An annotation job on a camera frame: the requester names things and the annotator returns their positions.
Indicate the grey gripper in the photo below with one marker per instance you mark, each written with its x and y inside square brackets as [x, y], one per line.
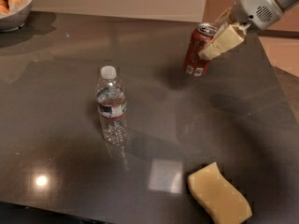
[253, 8]

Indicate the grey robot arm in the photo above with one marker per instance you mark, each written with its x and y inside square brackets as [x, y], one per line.
[245, 15]

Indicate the silver metal bowl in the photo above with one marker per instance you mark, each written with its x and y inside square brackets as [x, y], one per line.
[16, 20]

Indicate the clear plastic water bottle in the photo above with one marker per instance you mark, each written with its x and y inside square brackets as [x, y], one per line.
[112, 105]

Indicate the orange fruit lower left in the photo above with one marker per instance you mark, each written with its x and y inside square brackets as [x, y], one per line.
[4, 7]

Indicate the white paper bowl liner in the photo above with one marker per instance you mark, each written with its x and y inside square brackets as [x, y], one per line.
[24, 3]

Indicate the red coke can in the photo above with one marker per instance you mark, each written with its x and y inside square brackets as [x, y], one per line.
[194, 65]

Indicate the orange fruit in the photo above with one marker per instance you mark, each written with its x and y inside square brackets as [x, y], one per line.
[13, 4]
[4, 7]

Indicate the yellow sponge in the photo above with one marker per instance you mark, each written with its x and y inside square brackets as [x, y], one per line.
[224, 203]

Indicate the orange fruit middle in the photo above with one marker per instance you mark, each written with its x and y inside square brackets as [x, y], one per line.
[13, 4]

